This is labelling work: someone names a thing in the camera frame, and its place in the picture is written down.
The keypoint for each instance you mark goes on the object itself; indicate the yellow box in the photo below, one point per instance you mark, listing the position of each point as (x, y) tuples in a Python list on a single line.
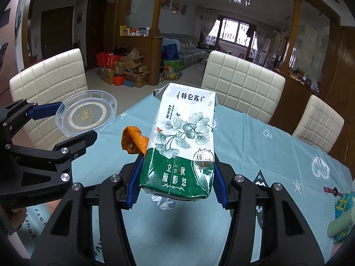
[(123, 30)]

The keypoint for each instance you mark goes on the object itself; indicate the grey sofa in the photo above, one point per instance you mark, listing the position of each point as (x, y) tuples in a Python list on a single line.
[(188, 50)]

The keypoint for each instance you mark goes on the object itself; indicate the orange peel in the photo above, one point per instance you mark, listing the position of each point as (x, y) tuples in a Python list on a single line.
[(133, 141)]

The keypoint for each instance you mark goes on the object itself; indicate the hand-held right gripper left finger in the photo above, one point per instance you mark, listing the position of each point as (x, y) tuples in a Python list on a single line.
[(134, 188)]

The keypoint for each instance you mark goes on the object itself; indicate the wooden room divider shelf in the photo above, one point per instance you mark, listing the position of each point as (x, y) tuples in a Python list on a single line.
[(341, 61)]

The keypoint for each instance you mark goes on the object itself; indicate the colourful beaded mat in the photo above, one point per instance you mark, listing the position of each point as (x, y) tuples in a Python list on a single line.
[(346, 202)]

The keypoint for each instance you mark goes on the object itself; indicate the cream quilted leather chair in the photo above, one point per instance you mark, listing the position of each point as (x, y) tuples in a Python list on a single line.
[(241, 86), (50, 80), (319, 122)]

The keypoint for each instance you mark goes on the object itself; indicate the red bag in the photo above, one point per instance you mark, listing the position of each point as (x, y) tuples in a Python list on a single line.
[(106, 59)]

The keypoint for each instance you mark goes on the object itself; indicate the colourful green bag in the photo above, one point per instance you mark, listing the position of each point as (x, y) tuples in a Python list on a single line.
[(171, 69)]

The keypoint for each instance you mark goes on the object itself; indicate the wall picture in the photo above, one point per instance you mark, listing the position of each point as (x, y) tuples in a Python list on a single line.
[(165, 1), (175, 4), (183, 7)]

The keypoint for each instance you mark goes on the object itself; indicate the dark wooden door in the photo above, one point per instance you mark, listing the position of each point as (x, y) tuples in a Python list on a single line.
[(56, 30)]

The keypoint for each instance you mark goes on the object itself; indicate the wooden partition counter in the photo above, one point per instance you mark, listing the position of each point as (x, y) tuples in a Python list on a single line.
[(156, 58)]

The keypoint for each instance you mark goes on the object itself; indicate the window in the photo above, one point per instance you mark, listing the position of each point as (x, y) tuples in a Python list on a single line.
[(233, 32)]

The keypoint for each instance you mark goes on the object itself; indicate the clear round plastic lid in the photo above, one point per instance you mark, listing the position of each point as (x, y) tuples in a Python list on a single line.
[(86, 113)]

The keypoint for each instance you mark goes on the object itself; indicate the white green milk carton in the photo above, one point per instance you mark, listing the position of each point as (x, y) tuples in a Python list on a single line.
[(180, 144)]

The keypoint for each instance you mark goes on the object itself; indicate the small blue box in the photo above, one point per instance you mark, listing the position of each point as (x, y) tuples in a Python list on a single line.
[(129, 83)]

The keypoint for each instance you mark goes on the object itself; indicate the light blue printed tablecloth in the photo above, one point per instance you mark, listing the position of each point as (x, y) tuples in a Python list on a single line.
[(263, 155)]

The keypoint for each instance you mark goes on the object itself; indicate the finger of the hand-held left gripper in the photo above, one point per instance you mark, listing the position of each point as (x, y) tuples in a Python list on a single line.
[(77, 144), (47, 108)]

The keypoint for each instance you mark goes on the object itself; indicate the person's left hand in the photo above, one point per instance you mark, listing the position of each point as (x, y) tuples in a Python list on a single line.
[(15, 216)]

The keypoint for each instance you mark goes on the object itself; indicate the dark blue bag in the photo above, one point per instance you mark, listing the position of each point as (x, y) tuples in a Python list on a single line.
[(169, 51)]

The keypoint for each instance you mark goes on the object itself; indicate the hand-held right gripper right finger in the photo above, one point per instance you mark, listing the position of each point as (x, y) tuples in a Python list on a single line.
[(220, 185)]

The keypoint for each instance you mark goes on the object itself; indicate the pale green tube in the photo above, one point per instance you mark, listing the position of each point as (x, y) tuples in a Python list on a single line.
[(341, 223)]

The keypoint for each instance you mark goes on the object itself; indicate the orange bucket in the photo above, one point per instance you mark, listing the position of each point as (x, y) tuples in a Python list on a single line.
[(118, 79)]

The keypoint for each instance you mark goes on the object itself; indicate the pile of cardboard boxes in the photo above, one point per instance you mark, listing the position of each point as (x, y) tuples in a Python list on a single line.
[(130, 69)]

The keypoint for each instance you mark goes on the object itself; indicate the sheer white curtain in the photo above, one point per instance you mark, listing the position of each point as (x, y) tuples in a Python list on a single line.
[(206, 25)]

